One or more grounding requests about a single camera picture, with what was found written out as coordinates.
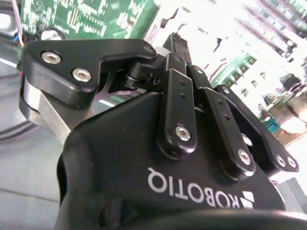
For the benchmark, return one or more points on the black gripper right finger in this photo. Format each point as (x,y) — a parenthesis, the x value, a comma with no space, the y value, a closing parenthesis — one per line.
(223,124)

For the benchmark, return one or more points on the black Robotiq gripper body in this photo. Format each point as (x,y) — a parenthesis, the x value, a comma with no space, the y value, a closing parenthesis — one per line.
(120,155)

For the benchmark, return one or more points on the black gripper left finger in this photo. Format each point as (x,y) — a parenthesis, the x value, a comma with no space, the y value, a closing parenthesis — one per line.
(72,60)

